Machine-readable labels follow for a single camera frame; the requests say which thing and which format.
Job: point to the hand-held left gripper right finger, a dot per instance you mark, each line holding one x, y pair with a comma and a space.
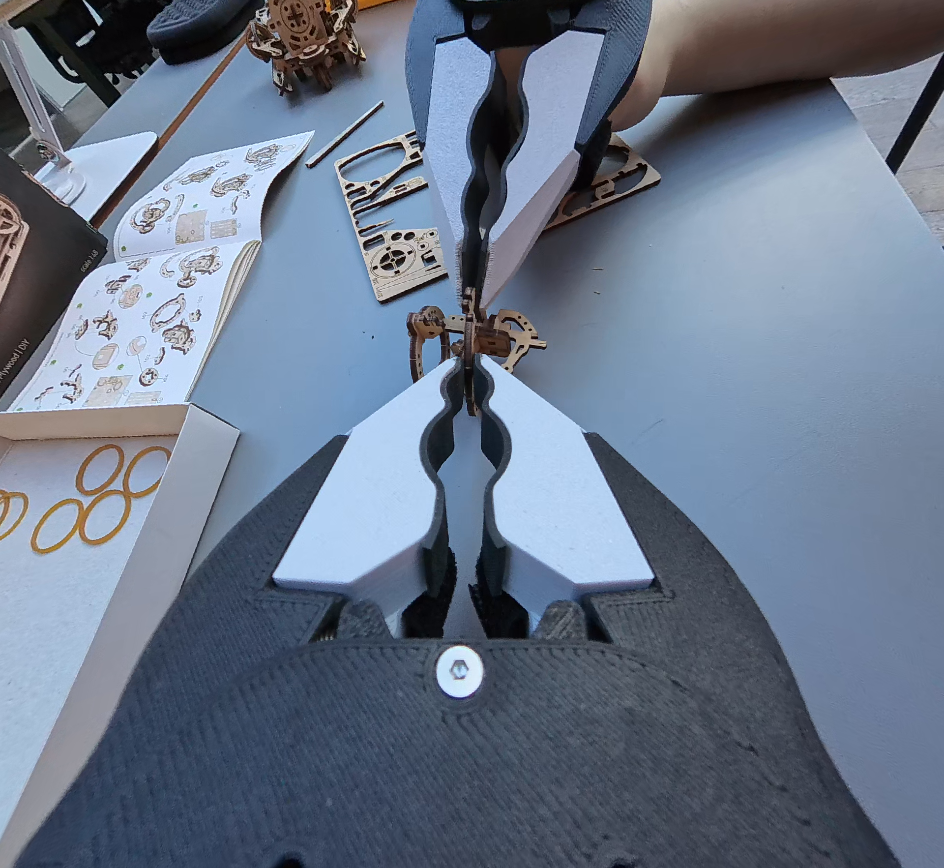
568, 506

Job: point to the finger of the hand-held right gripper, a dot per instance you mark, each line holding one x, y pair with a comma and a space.
560, 115
450, 115

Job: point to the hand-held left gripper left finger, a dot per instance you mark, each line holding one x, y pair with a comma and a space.
369, 506

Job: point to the small wooden model part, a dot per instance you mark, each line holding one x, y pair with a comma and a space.
470, 385

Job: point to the wooden model subassembly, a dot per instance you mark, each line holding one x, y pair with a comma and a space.
509, 337

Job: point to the person's right forearm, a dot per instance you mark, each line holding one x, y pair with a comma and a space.
774, 20

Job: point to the laser-cut plywood parts sheet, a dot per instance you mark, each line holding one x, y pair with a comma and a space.
634, 178

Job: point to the assembled wooden robot model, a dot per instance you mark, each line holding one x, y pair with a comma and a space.
295, 16

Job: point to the thin wooden stick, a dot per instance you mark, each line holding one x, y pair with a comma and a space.
344, 135

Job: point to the group of yellow rubber bands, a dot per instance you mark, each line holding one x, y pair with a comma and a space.
123, 471

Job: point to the illustrated instruction booklet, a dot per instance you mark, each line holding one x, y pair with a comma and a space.
169, 307

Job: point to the white cardboard box tray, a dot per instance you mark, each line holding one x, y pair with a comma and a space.
59, 624

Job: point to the white lamp stand base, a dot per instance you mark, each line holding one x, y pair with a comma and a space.
110, 160

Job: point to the black metal table leg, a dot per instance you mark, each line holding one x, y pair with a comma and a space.
914, 112

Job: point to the black product box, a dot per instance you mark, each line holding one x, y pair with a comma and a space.
66, 270

